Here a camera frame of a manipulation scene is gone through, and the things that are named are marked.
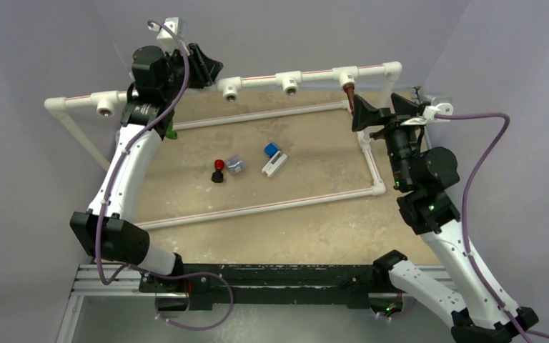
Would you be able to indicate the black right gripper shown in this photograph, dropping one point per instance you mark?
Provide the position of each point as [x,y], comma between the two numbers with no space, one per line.
[366,116]

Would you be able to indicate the white PVC pipe frame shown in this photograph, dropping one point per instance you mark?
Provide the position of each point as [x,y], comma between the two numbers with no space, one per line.
[274,83]

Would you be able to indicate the green faucet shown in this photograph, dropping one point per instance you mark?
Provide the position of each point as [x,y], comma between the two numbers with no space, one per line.
[170,132]

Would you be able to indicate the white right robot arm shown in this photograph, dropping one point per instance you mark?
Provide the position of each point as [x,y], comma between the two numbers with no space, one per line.
[477,308]

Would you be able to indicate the blue and white faucet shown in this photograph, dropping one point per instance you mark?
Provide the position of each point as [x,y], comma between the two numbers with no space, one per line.
[277,158]

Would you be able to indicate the clear grey faucet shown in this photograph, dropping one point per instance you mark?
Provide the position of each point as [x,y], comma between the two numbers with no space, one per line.
[235,164]

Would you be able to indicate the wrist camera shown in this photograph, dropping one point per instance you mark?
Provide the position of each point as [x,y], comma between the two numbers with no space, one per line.
[170,33]
[431,108]

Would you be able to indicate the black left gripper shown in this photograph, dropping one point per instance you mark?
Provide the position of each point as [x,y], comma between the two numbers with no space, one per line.
[204,70]

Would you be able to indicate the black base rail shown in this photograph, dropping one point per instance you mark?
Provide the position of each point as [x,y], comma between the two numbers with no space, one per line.
[356,286]

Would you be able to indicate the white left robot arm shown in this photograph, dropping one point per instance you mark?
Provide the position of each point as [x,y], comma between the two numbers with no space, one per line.
[106,230]

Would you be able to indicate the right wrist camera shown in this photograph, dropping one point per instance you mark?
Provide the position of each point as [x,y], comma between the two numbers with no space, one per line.
[431,108]

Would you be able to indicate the brown copper faucet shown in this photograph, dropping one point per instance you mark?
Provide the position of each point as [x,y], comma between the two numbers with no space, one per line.
[349,90]

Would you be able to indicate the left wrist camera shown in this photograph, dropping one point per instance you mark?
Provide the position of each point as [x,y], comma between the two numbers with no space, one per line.
[170,33]

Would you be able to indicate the red and black faucet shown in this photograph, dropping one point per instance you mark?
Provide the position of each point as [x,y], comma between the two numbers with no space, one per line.
[218,176]

